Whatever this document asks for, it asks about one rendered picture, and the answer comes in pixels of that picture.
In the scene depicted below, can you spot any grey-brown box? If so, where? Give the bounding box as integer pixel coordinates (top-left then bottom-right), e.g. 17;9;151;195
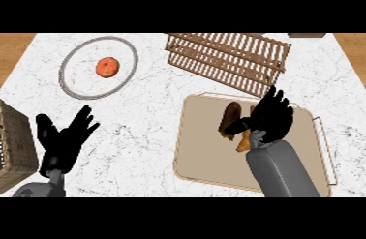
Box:
288;33;328;39

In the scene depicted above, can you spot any beige tray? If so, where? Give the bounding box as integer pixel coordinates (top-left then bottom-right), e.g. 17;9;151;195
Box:
172;91;340;198

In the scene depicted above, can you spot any orange fruit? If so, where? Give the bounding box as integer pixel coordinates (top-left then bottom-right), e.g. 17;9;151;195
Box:
95;56;122;79

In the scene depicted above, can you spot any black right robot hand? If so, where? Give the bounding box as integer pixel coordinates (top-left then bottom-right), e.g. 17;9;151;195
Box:
224;85;297;144

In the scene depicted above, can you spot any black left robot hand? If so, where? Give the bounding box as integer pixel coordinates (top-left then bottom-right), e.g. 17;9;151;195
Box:
35;104;103;179

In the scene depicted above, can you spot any brown croissant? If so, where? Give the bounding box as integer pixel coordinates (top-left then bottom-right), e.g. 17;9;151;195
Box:
218;101;257;153

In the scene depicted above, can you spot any brown wooden tiered shelf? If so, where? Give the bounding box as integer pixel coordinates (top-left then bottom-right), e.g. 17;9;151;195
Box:
164;33;294;99

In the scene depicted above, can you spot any white plate with grey rim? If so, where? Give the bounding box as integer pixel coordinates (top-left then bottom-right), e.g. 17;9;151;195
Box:
58;36;141;101

